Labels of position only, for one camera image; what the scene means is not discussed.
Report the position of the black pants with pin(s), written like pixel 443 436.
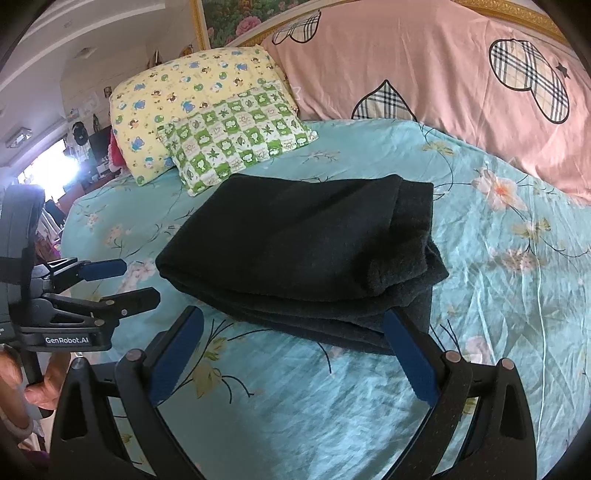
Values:
pixel 321 261

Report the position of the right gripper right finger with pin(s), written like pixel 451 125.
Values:
pixel 500 442

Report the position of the person's left hand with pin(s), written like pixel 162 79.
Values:
pixel 44 395

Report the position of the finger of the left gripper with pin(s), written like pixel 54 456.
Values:
pixel 108 311
pixel 93 271

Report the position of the pink quilt with plaid hearts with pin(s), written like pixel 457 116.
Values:
pixel 443 65

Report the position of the yellow cartoon print pillow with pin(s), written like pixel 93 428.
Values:
pixel 177 89

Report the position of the green white checkered pillow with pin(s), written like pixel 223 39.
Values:
pixel 227 137

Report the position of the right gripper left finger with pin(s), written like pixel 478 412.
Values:
pixel 86 442

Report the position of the teal floral bed sheet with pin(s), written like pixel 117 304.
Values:
pixel 257 404

